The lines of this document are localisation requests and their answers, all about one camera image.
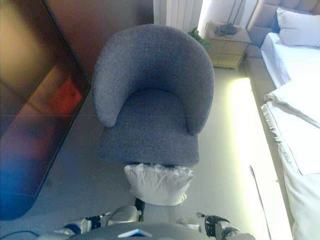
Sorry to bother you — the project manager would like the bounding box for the robot left hand dark glove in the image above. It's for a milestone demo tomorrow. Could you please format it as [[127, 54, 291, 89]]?
[[83, 211, 112, 230]]

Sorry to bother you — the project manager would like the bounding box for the robot right hand dark glove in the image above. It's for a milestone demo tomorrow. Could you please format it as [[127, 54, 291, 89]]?
[[196, 211, 232, 237]]

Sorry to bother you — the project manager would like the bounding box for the white fringed cushion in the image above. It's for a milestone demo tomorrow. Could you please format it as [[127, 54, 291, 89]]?
[[123, 162, 196, 207]]

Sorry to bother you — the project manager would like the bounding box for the large dark screen panel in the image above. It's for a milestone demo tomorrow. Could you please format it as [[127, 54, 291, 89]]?
[[0, 0, 92, 221]]

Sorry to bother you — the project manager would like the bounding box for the white folded duvet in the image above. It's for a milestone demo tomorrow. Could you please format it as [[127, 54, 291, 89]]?
[[264, 74, 320, 126]]

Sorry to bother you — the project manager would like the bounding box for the grey upholstered armchair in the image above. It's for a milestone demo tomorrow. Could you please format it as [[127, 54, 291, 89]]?
[[91, 24, 215, 168]]

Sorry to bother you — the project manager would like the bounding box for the beige nightstand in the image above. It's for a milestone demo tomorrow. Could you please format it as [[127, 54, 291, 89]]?
[[203, 21, 252, 70]]

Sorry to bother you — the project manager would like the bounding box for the white bed mattress sheet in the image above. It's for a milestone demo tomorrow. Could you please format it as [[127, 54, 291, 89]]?
[[259, 32, 320, 89]]

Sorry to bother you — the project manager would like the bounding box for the green potted plant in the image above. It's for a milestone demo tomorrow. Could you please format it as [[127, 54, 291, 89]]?
[[187, 27, 212, 51]]

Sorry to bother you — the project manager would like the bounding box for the black table lamp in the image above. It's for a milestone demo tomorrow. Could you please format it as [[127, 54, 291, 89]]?
[[214, 0, 245, 36]]

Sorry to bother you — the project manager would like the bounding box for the white pillow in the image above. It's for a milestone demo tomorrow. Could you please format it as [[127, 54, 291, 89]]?
[[275, 6, 320, 50]]

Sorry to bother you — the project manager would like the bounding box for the white curtain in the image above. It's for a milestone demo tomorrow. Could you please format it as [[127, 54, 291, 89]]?
[[153, 0, 206, 33]]

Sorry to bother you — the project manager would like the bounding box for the thin dark tether cable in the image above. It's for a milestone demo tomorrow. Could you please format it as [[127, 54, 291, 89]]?
[[249, 164, 273, 240]]

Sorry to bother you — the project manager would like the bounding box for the black floor cable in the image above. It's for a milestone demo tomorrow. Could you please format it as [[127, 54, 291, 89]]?
[[0, 228, 39, 239]]

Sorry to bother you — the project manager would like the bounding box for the beige upholstered bed frame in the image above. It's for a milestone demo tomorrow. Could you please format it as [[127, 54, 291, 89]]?
[[245, 0, 320, 89]]

